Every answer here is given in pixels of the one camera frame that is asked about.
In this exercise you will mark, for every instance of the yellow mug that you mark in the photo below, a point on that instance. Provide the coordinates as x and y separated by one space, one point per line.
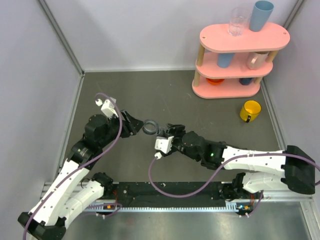
250 110

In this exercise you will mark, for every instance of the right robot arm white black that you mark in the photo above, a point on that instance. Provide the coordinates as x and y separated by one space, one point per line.
290 169

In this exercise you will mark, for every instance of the tall blue cup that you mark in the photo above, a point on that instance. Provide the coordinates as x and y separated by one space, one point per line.
261 12

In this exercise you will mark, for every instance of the pink mug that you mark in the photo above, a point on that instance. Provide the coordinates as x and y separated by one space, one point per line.
256 59

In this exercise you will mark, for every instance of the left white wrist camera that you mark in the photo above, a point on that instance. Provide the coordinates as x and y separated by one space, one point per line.
107 108

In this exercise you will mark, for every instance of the aluminium rail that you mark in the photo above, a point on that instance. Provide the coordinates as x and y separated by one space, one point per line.
143 197

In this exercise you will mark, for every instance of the dark blue cup bottom shelf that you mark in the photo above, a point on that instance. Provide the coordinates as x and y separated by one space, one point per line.
245 81

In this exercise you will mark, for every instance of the orange bowl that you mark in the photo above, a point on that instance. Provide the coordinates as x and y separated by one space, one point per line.
214 82

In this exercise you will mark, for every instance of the pink three-tier shelf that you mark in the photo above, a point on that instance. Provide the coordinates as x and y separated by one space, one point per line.
215 39

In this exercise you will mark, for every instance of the clear drinking glass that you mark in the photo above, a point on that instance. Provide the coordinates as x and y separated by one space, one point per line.
238 21

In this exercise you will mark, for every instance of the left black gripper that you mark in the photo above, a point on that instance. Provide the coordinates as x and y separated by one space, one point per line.
130 125

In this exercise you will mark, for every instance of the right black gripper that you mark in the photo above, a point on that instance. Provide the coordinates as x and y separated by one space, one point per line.
179 129

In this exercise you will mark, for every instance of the blue cup middle shelf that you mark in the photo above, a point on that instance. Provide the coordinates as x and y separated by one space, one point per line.
224 59

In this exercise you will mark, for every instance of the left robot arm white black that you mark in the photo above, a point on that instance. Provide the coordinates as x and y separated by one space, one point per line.
53 214

